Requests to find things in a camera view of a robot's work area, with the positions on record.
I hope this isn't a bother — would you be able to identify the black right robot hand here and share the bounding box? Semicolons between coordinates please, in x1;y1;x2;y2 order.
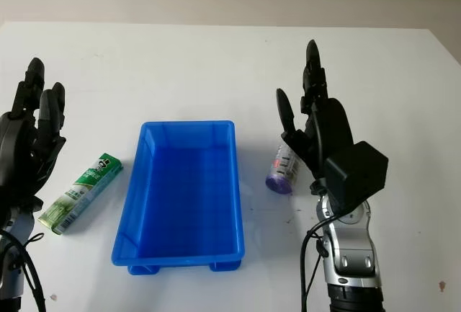
276;39;356;197

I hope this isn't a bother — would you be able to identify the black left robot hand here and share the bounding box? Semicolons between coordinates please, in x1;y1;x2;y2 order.
0;57;68;213

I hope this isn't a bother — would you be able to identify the green toothpaste box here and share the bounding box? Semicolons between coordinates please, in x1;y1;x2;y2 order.
37;152;124;235

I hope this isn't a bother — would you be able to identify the blue plastic tray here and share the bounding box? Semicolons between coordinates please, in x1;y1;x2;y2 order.
109;120;246;276

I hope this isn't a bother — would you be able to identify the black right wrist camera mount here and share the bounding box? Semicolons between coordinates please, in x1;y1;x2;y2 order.
324;141;390;216

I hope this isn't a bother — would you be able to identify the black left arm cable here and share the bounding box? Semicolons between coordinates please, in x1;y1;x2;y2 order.
0;228;47;312

